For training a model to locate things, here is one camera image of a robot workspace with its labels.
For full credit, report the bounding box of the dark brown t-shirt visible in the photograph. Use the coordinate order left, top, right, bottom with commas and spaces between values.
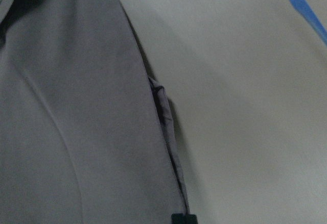
1, 0, 190, 223

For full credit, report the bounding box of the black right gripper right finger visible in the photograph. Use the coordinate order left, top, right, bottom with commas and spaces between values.
186, 214, 198, 224

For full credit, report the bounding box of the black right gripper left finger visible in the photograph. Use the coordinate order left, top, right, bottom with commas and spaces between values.
171, 213, 186, 224

